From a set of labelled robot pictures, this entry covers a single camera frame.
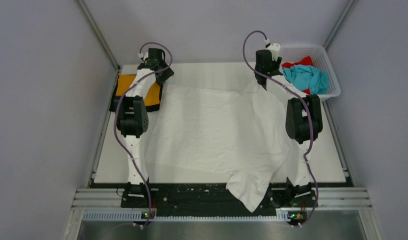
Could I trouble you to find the cyan t shirt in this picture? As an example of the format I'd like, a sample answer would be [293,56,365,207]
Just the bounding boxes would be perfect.
[282,64,329,95]

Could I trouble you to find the right corner metal post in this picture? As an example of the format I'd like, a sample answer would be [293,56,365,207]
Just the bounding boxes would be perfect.
[323,0,359,50]

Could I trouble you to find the white slotted cable duct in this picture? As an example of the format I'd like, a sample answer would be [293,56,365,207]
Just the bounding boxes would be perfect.
[83,210,290,222]

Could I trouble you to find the red t shirt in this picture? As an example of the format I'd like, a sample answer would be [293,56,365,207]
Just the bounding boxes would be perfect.
[282,56,314,95]

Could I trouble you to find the aluminium rail frame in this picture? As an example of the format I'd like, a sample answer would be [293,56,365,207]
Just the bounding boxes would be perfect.
[72,187,373,210]

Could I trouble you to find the folded black t shirt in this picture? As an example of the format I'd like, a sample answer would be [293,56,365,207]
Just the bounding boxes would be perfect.
[109,74,163,112]

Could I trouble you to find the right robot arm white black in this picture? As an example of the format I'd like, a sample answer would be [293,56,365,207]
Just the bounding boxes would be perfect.
[254,45,323,206]

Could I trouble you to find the corner metal post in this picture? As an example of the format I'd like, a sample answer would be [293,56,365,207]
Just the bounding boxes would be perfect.
[74,0,120,72]
[323,0,359,50]

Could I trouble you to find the folded orange t shirt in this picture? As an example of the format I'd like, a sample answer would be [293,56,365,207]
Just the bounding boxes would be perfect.
[115,74,162,112]

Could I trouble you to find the white plastic basket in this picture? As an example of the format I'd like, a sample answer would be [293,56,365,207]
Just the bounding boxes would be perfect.
[280,44,341,101]

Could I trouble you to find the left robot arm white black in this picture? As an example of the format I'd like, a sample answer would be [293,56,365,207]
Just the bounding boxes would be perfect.
[113,47,174,207]

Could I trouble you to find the left corner metal post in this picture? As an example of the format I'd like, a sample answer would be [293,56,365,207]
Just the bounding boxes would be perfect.
[74,0,120,72]

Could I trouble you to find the white t shirt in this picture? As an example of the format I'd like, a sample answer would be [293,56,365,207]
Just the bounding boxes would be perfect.
[145,82,309,212]

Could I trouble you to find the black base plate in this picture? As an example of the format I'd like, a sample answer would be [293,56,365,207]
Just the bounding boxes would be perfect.
[120,181,316,217]

